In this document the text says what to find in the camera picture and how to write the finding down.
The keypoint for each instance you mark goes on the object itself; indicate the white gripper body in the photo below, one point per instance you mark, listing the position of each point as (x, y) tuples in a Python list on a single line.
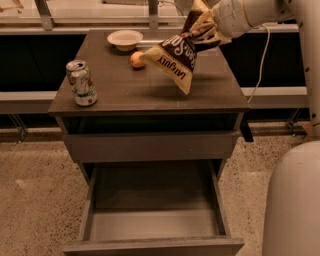
[(230, 17)]

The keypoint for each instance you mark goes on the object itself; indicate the brown chip bag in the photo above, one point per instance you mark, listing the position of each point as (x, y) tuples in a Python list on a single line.
[(176, 56)]

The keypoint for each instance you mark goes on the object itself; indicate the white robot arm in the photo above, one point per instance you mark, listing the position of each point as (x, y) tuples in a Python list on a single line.
[(271, 189)]

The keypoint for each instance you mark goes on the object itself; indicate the grey top drawer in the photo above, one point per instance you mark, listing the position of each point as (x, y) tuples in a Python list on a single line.
[(98, 148)]

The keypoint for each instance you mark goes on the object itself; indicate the grey drawer cabinet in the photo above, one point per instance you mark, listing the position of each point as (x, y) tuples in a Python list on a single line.
[(146, 101)]

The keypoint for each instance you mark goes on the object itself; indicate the open grey middle drawer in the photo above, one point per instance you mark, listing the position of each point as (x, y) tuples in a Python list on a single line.
[(154, 209)]

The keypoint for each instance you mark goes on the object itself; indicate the orange fruit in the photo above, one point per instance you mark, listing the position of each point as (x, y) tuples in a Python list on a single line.
[(135, 60)]

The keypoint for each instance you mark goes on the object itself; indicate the white bowl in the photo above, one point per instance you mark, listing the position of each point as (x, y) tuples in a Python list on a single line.
[(125, 40)]

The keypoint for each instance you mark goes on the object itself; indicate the green white soda can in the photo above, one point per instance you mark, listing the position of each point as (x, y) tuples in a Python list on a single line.
[(79, 77)]

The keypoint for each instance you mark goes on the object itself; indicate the metal railing frame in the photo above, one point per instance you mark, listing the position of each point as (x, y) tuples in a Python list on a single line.
[(16, 14)]

